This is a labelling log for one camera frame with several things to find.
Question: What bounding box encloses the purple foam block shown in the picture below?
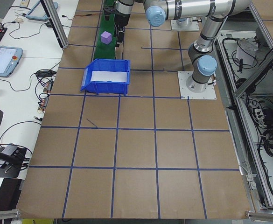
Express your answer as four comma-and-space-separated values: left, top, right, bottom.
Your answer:
100, 30, 112, 44

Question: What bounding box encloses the green conveyor belt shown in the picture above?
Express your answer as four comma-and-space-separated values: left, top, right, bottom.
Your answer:
93, 0, 121, 60

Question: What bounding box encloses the white foam pad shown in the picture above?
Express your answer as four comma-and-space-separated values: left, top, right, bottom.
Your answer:
91, 70, 129, 84

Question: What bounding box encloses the blue plastic storage bin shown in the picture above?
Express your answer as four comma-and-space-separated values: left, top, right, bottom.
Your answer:
80, 58, 132, 96

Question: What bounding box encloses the light blue teach pendant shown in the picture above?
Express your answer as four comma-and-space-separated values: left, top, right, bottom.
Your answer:
0, 46, 24, 78
25, 0, 59, 21

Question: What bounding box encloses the small circuit board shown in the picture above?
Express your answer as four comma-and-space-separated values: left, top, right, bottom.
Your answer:
43, 80, 55, 94
37, 95, 50, 112

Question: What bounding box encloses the white side desk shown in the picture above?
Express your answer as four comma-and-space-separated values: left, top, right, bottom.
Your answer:
0, 0, 80, 213

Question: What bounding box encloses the black electronics board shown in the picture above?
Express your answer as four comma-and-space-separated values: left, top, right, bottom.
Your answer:
0, 26, 8, 44

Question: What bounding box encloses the white container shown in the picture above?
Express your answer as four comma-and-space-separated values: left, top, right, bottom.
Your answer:
235, 38, 259, 66

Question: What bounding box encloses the white power strip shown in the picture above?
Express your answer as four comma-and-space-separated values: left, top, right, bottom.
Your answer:
248, 100, 267, 126

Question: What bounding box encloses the grey small box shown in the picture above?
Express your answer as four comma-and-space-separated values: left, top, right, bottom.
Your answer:
3, 143, 22, 157

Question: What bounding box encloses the black stand base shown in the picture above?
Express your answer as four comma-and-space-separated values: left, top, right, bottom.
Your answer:
0, 146, 28, 179

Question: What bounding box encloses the aluminium profile bar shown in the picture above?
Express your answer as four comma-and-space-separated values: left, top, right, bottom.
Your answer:
245, 210, 273, 222
0, 209, 20, 221

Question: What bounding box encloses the red and black wire pair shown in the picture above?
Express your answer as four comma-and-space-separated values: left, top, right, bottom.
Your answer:
73, 13, 104, 19

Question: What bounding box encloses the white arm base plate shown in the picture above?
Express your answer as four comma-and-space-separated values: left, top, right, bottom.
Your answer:
177, 70, 217, 100
170, 20, 200, 31

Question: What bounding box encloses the aluminium upright post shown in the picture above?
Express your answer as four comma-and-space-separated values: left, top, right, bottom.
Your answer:
40, 0, 69, 49

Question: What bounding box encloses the black cable hub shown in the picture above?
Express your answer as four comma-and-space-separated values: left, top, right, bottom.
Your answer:
35, 70, 57, 79

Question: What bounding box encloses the V-shaped metal bar frame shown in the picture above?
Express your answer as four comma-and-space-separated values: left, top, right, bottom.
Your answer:
214, 0, 273, 212

